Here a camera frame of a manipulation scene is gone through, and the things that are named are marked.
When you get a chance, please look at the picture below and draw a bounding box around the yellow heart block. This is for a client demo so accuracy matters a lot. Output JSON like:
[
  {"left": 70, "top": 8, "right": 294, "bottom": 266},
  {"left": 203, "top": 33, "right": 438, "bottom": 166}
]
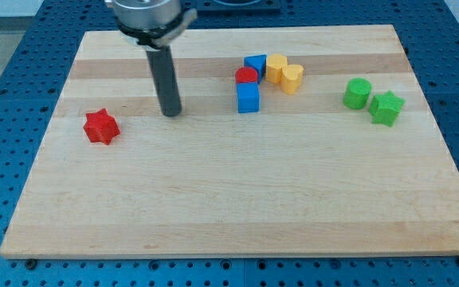
[{"left": 280, "top": 64, "right": 304, "bottom": 95}]

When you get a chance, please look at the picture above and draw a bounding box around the yellow hexagon block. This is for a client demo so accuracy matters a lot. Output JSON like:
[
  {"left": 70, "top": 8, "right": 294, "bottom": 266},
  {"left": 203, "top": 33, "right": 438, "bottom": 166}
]
[{"left": 265, "top": 53, "right": 288, "bottom": 84}]

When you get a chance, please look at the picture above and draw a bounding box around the red cylinder block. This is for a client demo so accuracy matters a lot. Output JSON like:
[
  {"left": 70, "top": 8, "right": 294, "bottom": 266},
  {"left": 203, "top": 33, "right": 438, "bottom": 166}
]
[{"left": 234, "top": 66, "right": 258, "bottom": 84}]

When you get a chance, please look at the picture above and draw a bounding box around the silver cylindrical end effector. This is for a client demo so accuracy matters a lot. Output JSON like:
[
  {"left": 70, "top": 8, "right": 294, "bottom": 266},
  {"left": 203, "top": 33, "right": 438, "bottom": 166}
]
[{"left": 104, "top": 0, "right": 198, "bottom": 50}]

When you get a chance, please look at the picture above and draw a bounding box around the green cylinder block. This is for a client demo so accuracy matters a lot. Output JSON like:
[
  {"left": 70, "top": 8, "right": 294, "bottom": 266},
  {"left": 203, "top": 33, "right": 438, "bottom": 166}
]
[{"left": 343, "top": 77, "right": 372, "bottom": 109}]

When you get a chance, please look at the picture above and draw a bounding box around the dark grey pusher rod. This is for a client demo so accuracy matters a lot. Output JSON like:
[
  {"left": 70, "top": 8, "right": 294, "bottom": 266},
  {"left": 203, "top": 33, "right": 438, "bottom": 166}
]
[{"left": 147, "top": 46, "right": 182, "bottom": 117}]

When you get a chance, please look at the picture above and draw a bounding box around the light wooden board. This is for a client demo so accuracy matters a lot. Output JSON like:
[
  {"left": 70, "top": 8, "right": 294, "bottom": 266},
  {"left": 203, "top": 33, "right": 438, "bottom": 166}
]
[{"left": 0, "top": 25, "right": 459, "bottom": 260}]

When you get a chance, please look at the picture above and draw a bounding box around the red star block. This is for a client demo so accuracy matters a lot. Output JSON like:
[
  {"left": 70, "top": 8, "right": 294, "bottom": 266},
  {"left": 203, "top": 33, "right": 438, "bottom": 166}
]
[{"left": 83, "top": 108, "right": 120, "bottom": 145}]

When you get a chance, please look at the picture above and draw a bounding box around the green star block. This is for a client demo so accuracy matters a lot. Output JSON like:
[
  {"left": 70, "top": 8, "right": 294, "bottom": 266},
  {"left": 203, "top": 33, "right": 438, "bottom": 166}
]
[{"left": 368, "top": 91, "right": 406, "bottom": 128}]

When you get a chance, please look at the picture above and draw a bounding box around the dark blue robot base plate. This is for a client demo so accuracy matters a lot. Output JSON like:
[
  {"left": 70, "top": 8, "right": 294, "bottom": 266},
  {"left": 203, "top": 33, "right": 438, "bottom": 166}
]
[{"left": 190, "top": 0, "right": 282, "bottom": 16}]

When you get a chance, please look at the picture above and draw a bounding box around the blue cube block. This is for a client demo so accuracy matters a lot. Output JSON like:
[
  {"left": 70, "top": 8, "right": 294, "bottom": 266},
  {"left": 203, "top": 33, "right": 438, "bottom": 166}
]
[{"left": 237, "top": 82, "right": 261, "bottom": 113}]

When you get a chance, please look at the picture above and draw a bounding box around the blue triangle block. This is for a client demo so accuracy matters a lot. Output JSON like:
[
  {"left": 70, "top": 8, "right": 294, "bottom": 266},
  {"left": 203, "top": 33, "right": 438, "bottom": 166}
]
[{"left": 243, "top": 54, "right": 267, "bottom": 83}]

